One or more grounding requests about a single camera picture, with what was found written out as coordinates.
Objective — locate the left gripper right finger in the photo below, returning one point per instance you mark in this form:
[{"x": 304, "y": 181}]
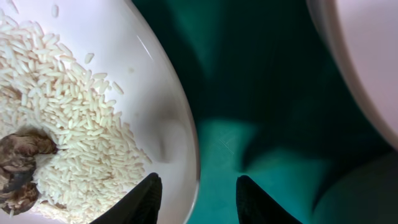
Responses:
[{"x": 255, "y": 206}]

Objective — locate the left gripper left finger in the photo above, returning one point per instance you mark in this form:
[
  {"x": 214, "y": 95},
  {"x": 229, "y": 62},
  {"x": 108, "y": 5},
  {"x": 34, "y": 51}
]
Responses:
[{"x": 140, "y": 206}]

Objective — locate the white rice pile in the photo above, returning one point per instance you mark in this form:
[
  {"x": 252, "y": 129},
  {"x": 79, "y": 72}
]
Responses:
[{"x": 45, "y": 91}]

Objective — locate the brown food scrap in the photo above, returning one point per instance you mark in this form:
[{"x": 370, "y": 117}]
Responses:
[{"x": 18, "y": 164}]

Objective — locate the white round plate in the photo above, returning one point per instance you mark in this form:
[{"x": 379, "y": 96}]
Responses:
[{"x": 153, "y": 101}]

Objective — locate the teal serving tray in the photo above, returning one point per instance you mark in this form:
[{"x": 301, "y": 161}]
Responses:
[{"x": 267, "y": 99}]

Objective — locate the pink bowl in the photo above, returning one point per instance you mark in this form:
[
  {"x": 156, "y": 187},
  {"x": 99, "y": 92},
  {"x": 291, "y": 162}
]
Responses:
[{"x": 361, "y": 35}]

